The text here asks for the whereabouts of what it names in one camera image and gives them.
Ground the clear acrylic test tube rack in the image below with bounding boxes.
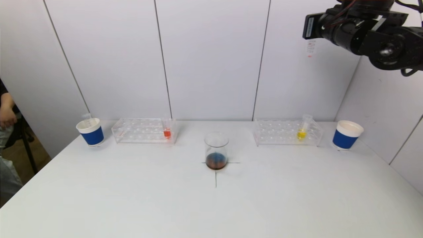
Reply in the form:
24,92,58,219
253,119,324,147
111,118,179,145

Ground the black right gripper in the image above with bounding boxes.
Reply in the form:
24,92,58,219
302,12,341,46

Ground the black office chair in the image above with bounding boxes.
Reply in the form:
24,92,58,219
13,114,39,176

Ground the blue white paper cup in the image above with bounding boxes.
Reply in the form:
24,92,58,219
332,120,365,151
76,118,105,147

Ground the seated person in dark clothes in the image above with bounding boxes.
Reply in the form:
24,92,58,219
0,79,24,199

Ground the clear glass beaker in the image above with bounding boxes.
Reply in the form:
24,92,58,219
204,132,230,171

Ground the test tube with red pigment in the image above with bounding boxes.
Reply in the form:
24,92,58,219
161,115,173,140
306,39,317,59

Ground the test tube with yellow pigment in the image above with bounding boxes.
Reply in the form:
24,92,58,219
296,114,313,141

